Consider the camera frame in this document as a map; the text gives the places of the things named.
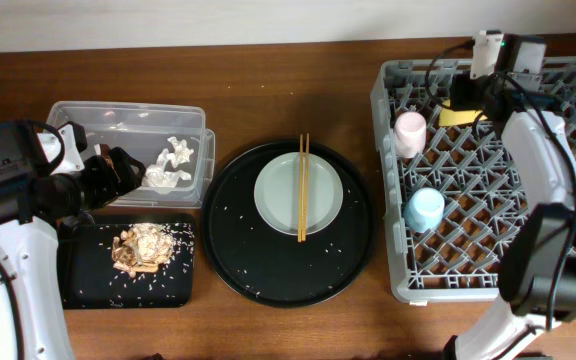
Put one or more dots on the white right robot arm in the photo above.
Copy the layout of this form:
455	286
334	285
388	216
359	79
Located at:
537	273

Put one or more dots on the grey plastic dishwasher rack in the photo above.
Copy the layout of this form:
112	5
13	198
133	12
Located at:
485	205

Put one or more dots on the white round plate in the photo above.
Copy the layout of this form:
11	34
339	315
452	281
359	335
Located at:
276	193

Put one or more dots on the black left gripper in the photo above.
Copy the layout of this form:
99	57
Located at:
110	189

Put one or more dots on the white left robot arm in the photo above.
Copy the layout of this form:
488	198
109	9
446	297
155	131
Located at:
43	181

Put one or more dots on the light blue plastic cup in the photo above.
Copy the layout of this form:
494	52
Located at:
424	210

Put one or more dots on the black rectangular tray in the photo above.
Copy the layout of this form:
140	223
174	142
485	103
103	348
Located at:
88	279

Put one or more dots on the clear plastic waste bin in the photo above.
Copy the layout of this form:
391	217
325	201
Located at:
144	131

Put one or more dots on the pink plastic cup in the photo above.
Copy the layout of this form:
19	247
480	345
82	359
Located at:
409	134

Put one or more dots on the rice and peanut food scraps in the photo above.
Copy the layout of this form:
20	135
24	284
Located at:
142	249

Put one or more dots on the wooden chopstick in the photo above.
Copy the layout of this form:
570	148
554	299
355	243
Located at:
300	190
306	152

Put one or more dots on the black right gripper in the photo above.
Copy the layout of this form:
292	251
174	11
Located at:
459	100

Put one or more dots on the crumpled white tissue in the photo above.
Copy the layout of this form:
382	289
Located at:
167	171

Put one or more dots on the yellow bowl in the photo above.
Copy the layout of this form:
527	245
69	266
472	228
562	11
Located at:
448	118

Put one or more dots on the round black serving tray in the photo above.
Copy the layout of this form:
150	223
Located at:
276	269

